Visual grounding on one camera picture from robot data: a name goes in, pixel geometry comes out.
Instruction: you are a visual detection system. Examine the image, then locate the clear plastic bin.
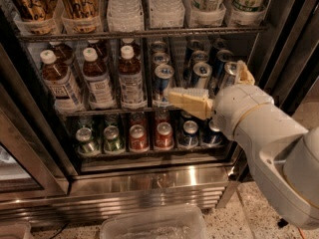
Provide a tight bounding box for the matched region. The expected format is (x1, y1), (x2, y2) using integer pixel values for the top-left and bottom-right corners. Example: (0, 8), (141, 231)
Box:
(100, 204), (208, 239)

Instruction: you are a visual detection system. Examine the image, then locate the green soda can left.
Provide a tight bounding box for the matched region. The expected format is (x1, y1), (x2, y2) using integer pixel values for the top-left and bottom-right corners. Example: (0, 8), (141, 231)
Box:
(76, 127), (100, 156)

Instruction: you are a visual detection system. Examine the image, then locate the iced tea bottle front right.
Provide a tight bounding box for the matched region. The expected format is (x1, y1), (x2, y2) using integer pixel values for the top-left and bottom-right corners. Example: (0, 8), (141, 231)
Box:
(119, 45), (146, 110)

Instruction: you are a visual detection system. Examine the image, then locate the clear water bottle right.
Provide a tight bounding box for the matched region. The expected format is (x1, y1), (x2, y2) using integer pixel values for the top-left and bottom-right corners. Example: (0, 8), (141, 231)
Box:
(149, 0), (185, 28)

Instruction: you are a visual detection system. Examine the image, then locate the blue soda can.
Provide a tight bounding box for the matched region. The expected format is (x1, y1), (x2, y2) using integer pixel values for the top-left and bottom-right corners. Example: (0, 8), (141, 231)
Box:
(202, 119), (222, 146)
(178, 120), (198, 148)

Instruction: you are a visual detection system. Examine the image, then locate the iced tea bottle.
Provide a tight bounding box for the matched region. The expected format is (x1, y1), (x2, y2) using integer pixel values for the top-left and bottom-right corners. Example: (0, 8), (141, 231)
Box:
(82, 48), (116, 110)
(40, 50), (84, 113)
(119, 45), (146, 110)

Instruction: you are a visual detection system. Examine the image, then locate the blue soda can left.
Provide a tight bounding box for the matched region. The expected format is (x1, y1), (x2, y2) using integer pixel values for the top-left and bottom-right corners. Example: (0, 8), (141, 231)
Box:
(178, 120), (198, 148)

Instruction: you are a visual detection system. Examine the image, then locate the brown coffee bottle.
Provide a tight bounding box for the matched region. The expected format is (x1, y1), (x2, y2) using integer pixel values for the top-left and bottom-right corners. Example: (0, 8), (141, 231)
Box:
(62, 0), (100, 34)
(12, 0), (58, 35)

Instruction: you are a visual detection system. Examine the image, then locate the red soda can left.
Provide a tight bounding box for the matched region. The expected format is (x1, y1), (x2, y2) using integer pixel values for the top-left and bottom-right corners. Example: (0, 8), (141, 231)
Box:
(129, 124), (149, 152)

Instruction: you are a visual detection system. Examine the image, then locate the blue soda can right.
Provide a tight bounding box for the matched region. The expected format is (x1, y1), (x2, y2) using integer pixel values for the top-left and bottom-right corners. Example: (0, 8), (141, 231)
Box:
(202, 119), (222, 146)

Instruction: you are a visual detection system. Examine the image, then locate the iced tea bottle front left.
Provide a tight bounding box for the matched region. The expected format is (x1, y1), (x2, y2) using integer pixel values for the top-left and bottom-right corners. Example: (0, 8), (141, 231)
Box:
(40, 50), (84, 113)

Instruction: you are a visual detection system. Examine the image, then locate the brown coffee bottle right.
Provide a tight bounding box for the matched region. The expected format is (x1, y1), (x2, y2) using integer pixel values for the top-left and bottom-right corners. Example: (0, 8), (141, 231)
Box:
(62, 0), (100, 34)

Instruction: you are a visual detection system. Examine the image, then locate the red soda can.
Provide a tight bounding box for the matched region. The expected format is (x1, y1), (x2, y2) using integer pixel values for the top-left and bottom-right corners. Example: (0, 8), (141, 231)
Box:
(129, 124), (149, 152)
(155, 122), (173, 149)

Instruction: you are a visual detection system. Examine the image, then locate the stainless steel fridge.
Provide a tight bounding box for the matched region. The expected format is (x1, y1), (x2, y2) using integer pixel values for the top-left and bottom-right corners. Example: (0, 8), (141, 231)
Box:
(0, 0), (313, 229)

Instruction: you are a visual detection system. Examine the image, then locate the iced tea bottle front middle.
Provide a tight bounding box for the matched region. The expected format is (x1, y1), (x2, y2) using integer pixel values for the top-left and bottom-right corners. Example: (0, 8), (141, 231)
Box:
(82, 48), (116, 110)

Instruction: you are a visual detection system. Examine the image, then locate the clear water bottle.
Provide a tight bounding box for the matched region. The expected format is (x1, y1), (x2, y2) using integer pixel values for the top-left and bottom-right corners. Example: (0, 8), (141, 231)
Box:
(149, 0), (185, 28)
(107, 0), (144, 32)

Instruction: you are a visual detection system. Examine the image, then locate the middle wire shelf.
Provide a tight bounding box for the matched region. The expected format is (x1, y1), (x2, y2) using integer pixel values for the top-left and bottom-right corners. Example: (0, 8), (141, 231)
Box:
(58, 101), (240, 118)

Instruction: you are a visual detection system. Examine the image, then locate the clear water bottle left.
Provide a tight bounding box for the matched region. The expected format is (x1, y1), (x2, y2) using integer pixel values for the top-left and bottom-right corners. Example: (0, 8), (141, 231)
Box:
(107, 0), (144, 32)

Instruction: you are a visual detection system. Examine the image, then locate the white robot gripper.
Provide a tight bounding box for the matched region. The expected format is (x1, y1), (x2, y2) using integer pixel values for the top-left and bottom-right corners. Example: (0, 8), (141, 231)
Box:
(167, 60), (274, 140)

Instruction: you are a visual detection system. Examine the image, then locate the wire shelf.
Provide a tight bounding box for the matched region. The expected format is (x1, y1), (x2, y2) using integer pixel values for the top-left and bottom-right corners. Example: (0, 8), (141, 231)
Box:
(58, 101), (240, 118)
(16, 25), (268, 43)

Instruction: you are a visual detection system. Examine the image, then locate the red bull can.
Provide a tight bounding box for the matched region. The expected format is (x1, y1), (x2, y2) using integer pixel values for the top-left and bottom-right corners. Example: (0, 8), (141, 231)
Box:
(218, 62), (237, 89)
(153, 65), (174, 107)
(190, 62), (212, 89)

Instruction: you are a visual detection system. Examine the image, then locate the clear plastic bin corner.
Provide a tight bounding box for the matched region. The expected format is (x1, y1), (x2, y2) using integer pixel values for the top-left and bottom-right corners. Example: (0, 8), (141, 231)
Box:
(0, 222), (34, 239)

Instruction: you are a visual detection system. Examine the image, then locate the red bull can front left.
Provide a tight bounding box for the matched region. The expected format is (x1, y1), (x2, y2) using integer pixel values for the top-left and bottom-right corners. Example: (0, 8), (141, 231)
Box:
(153, 65), (174, 107)

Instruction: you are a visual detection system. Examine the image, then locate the red soda can right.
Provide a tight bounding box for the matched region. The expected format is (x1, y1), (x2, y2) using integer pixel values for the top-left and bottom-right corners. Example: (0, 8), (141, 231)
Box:
(155, 122), (173, 149)

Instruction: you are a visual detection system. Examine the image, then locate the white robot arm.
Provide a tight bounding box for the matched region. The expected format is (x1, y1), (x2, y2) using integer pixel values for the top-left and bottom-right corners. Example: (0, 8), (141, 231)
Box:
(168, 61), (319, 230)

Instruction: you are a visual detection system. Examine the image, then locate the upper wire shelf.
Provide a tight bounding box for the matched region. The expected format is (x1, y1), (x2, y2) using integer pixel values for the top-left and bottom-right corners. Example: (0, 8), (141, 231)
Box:
(16, 25), (268, 43)

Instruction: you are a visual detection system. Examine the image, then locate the red bull can front right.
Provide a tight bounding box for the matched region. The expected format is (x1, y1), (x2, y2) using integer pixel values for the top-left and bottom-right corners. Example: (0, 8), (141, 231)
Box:
(218, 62), (237, 89)

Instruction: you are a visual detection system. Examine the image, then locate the green soda can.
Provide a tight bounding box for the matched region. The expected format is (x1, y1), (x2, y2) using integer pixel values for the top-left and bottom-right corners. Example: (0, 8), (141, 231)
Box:
(76, 127), (100, 156)
(103, 125), (125, 154)

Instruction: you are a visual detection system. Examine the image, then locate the green soda can right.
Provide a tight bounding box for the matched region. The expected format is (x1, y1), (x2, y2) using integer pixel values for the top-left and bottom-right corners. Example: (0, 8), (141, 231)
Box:
(103, 125), (125, 154)

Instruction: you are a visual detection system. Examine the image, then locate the brown coffee bottle left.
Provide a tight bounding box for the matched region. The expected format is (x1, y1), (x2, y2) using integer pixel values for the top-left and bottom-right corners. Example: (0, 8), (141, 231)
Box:
(12, 0), (58, 35)

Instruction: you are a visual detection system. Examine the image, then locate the red bull can front middle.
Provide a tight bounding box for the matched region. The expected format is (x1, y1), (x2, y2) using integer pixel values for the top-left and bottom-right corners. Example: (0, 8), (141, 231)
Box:
(190, 62), (212, 89)

